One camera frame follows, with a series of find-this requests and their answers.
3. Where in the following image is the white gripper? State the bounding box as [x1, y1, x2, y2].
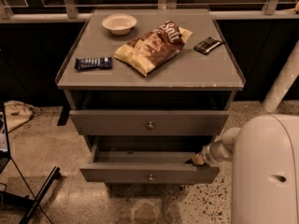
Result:
[192, 141, 233, 167]

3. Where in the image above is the grey drawer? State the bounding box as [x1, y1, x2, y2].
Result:
[80, 136, 220, 184]
[69, 110, 228, 136]

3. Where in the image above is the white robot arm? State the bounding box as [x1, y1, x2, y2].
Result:
[192, 114, 299, 224]

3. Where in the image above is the grey drawer cabinet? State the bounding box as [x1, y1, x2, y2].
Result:
[55, 8, 247, 185]

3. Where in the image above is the grey top drawer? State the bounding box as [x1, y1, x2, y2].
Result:
[69, 110, 228, 136]

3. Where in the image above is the black chocolate bar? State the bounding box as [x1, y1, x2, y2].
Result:
[193, 36, 223, 55]

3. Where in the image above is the brown yellow chip bag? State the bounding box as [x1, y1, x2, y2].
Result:
[114, 21, 192, 77]

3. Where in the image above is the blue snack bar wrapper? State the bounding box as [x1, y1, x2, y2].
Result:
[75, 57, 112, 71]

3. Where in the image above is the white paper bowl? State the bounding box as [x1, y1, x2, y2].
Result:
[102, 14, 137, 35]

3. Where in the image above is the beige cloth bag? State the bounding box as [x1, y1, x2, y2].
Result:
[5, 100, 41, 132]

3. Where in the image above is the black tripod stand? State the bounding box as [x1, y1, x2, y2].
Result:
[0, 102, 61, 224]

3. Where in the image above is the metal window railing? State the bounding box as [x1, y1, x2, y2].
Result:
[0, 0, 299, 22]

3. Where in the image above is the white slanted post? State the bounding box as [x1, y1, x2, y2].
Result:
[262, 41, 299, 113]

